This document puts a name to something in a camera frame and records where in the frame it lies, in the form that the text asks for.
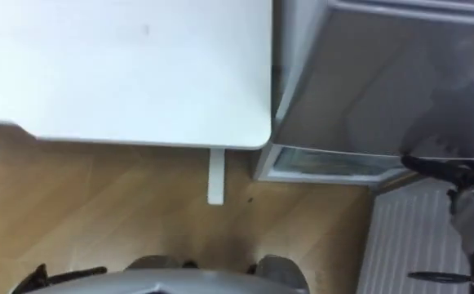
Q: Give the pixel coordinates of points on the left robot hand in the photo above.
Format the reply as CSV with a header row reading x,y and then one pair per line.
x,y
41,278

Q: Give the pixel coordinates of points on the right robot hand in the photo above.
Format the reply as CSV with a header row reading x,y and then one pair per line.
x,y
448,170

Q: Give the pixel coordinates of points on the grey fridge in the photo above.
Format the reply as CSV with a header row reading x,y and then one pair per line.
x,y
375,81

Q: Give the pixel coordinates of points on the robot body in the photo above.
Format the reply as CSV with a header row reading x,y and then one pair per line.
x,y
167,283

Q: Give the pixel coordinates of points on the white desk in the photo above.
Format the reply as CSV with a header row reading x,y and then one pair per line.
x,y
122,73

